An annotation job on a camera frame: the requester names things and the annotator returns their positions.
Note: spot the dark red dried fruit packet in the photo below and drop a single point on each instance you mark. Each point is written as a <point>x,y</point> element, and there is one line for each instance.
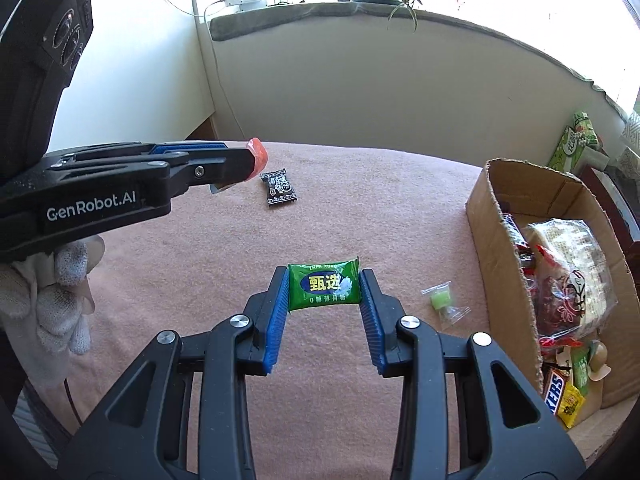
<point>560,305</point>

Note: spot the cardboard box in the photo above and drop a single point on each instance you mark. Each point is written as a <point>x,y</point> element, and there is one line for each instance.
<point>500,240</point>

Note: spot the yellow snack packet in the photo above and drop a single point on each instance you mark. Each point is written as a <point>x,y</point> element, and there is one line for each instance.
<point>571,406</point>

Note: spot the black candy packet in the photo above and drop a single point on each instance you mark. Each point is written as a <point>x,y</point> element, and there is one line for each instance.
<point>280,187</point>

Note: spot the person's left hand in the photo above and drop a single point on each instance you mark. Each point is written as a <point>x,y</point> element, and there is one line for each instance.
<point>55,300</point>

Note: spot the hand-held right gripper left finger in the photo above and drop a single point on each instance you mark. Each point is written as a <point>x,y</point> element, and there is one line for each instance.
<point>277,320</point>

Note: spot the green drink packet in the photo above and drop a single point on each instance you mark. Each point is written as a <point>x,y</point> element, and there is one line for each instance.
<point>584,127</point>

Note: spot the dark red shoe box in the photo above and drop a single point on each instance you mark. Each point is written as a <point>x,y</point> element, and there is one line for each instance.
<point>617,195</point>

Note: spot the brown printed chocolate bar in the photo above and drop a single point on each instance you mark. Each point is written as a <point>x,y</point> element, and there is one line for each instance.
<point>555,390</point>

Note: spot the orange snack packet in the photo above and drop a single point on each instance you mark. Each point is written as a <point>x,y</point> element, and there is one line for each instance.
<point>257,157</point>

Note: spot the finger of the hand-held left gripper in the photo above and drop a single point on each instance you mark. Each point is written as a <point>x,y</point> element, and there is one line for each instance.
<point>215,167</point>
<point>180,148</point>

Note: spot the white cabinet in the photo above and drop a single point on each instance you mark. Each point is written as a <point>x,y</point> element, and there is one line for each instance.
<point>140,60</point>

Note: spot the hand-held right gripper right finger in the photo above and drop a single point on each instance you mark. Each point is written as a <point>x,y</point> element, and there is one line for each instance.
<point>372,320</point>

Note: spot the green printed carton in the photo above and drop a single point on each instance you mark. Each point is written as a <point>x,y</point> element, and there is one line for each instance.
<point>565,152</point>

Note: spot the brown egg snack packet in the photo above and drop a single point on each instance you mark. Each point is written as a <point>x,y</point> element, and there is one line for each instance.
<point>597,362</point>

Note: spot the red snack stick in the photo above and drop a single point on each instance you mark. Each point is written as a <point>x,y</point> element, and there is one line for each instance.
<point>539,256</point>

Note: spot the clear sliced bread packet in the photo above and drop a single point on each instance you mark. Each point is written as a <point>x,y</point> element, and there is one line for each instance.
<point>565,245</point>

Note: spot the white lace cloth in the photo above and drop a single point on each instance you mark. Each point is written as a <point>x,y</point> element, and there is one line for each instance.
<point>632,130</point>

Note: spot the clear packet with green candy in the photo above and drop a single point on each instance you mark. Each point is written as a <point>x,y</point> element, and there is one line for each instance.
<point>440,301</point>

